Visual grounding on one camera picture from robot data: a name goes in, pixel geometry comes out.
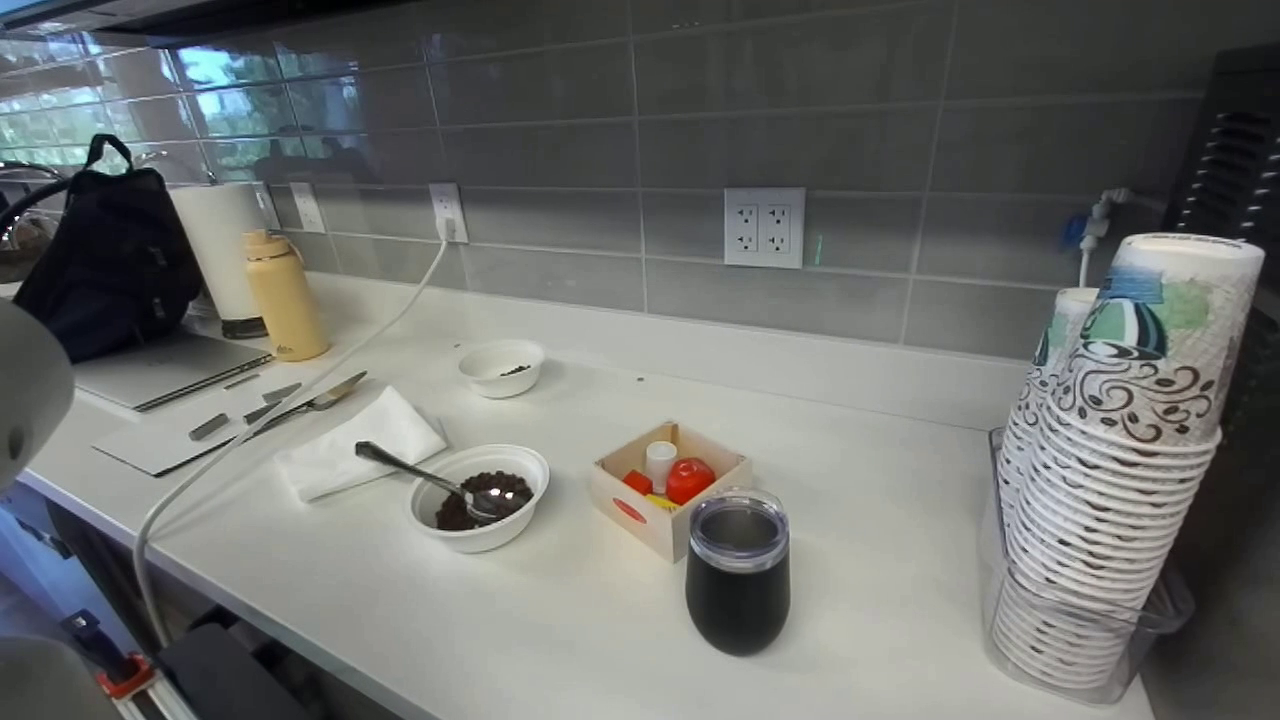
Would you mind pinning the white paper napkin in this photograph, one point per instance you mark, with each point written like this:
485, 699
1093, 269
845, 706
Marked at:
383, 432

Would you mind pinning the small yellow toy piece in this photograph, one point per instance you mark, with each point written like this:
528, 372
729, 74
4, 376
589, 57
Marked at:
660, 506

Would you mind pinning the small red toy piece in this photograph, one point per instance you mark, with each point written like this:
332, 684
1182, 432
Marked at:
637, 482

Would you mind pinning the white bottle near wall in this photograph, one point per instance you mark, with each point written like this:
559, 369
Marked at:
1065, 335

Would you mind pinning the dark beans under spoon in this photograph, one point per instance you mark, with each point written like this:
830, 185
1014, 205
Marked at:
462, 510

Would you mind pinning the small wooden box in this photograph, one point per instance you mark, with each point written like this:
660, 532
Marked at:
667, 525

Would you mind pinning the metal spoon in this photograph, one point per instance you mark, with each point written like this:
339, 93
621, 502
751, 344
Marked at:
401, 464

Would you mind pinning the patterned paper cup stack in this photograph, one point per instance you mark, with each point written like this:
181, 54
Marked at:
1134, 506

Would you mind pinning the white tube with blue valve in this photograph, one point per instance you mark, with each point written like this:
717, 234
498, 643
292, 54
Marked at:
1084, 224

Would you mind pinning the white bowl without spoon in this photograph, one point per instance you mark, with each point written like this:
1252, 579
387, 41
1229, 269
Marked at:
483, 380

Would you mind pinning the white rods with red clip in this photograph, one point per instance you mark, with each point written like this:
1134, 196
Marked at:
124, 674

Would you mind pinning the black insulated tumbler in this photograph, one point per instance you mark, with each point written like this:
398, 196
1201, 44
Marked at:
737, 584

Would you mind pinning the yellow bottle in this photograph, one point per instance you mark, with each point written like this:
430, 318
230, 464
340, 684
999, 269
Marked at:
284, 303

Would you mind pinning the white flat board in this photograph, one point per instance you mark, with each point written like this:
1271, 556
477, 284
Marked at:
133, 369
152, 445

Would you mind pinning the white paper towel roll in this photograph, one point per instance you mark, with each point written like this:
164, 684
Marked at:
221, 245

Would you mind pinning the white four-socket outlet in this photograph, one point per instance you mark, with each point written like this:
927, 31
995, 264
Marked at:
763, 224

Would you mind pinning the small white toy bottle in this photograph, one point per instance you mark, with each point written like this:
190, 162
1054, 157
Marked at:
660, 464

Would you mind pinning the red toy tomato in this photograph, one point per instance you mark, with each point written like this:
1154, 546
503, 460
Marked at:
688, 482

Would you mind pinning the short gray utensil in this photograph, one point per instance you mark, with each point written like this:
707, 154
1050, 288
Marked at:
246, 410

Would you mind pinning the white outlet with plug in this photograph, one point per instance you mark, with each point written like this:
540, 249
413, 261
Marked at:
449, 203

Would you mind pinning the black backpack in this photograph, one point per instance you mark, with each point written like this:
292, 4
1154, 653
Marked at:
105, 264

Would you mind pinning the long gray knife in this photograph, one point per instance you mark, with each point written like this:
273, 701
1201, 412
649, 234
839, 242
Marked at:
200, 380

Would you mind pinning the white bowl with spoon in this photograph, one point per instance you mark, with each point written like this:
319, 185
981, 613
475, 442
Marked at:
514, 460

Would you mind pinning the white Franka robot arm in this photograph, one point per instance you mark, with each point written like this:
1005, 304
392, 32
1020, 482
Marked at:
26, 385

